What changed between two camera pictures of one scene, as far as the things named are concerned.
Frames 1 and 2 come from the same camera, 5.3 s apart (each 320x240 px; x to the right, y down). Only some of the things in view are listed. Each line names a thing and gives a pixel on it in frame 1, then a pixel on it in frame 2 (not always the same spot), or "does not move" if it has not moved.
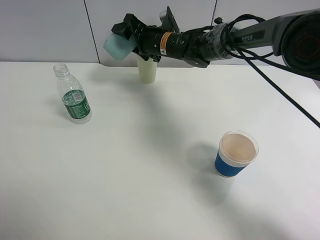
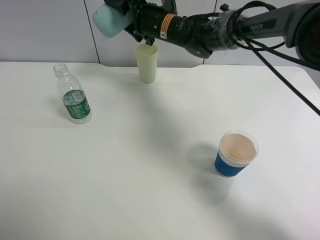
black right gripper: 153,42 -> 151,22
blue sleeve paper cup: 237,149 does not move
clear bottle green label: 74,97 does not move
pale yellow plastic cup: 147,70 does not move
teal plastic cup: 119,46 -> 110,21
